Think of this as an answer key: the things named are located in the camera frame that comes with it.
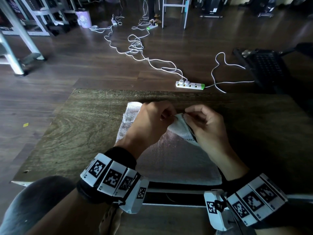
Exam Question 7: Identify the person's left hand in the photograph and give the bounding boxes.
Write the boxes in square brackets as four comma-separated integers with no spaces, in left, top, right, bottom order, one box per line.
[116,101,177,157]

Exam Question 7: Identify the person's right hand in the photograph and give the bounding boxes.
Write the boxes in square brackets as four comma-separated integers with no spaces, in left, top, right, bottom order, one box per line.
[183,104,233,158]

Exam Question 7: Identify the white towel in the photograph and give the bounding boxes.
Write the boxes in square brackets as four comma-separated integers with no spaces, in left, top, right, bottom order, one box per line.
[116,102,222,186]

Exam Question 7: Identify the person's right forearm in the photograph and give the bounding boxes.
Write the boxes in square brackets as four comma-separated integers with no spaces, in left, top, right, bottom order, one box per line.
[211,144,313,235]

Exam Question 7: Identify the person's left forearm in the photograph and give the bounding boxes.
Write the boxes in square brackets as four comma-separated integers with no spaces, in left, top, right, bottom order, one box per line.
[24,138,147,235]

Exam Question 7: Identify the white power strip green end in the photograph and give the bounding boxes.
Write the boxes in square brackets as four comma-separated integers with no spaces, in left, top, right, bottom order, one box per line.
[175,79,205,91]

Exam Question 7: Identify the black wristband with marker tiles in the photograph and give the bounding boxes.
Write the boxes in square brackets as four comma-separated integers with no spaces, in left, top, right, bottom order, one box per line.
[76,146,142,205]
[221,173,289,229]

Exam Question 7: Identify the black mesh chair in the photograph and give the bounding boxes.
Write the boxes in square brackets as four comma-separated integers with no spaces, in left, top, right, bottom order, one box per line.
[232,42,313,96]

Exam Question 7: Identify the black stand base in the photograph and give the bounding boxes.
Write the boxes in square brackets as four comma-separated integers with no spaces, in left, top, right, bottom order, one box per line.
[200,0,223,19]

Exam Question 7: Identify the person's bare foot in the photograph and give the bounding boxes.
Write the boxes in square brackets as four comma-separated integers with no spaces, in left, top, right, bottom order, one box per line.
[98,205,123,235]

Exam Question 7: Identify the purple printed bin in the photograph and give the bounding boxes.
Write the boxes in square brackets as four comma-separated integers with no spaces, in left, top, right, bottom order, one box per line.
[75,8,92,29]

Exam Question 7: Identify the person's leg in grey trousers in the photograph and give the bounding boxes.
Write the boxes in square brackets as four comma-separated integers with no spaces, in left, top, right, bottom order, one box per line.
[0,175,77,235]

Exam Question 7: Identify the grey metal table legs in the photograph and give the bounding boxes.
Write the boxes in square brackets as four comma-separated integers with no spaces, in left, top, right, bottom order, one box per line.
[0,0,46,77]

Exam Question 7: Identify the looped white cable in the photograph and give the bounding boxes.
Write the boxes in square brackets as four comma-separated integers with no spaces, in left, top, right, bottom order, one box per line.
[205,52,255,94]

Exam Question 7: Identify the long tangled white cable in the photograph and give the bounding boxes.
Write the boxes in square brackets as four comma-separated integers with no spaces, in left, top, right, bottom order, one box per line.
[104,26,188,81]

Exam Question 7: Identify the white metal table frame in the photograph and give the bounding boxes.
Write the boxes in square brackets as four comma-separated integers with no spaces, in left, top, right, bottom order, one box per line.
[11,180,313,209]

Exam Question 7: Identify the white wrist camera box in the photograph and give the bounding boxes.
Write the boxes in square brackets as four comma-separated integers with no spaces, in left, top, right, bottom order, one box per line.
[119,176,150,215]
[204,189,234,232]

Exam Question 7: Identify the white metal stool frame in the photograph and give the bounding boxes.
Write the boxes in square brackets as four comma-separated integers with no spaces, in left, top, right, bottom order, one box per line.
[161,0,192,30]

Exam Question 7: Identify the thin white charger cable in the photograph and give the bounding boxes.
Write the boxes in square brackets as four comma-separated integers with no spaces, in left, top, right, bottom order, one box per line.
[89,14,123,34]

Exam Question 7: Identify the grey metal rack frame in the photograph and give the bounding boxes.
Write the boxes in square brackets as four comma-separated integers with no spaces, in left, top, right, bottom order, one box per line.
[11,0,70,36]

